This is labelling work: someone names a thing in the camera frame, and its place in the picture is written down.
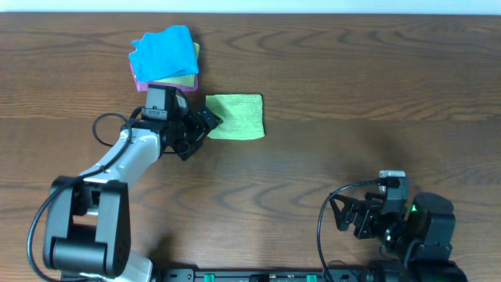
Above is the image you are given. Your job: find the light green cloth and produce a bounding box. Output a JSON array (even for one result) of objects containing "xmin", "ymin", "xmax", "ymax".
[{"xmin": 205, "ymin": 94, "xmax": 265, "ymax": 140}]

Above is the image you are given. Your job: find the purple folded cloth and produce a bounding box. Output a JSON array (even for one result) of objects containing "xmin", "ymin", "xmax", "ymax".
[{"xmin": 129, "ymin": 62, "xmax": 200, "ymax": 93}]

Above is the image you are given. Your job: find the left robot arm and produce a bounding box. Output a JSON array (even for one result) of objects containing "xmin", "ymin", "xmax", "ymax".
[{"xmin": 35, "ymin": 85, "xmax": 223, "ymax": 281}]

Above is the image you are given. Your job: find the blue folded cloth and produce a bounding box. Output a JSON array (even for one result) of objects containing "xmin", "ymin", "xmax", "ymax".
[{"xmin": 128, "ymin": 25, "xmax": 199, "ymax": 82}]

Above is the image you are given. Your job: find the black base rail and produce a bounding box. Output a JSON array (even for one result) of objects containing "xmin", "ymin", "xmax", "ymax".
[{"xmin": 151, "ymin": 266, "xmax": 467, "ymax": 282}]

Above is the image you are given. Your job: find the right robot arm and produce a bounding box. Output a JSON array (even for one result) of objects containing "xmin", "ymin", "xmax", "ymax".
[{"xmin": 330, "ymin": 193, "xmax": 467, "ymax": 282}]

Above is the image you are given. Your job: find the green folded cloth in stack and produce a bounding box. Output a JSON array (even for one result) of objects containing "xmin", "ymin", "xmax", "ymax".
[{"xmin": 154, "ymin": 42, "xmax": 201, "ymax": 89}]

